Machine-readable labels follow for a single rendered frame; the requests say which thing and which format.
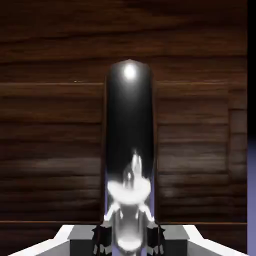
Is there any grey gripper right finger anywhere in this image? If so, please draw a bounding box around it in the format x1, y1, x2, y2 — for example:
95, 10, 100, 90
146, 224, 250, 256

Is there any shiny dark curved cabinet handle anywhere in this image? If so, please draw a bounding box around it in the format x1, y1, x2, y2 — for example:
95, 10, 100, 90
103, 59, 157, 256

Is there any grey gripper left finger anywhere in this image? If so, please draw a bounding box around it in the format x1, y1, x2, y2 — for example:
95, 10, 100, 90
7, 224, 113, 256

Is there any dark wood cabinet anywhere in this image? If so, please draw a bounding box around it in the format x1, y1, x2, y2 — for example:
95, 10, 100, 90
0, 0, 249, 256

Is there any dark wood cabinet door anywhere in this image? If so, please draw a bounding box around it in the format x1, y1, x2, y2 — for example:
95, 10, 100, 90
0, 80, 231, 224

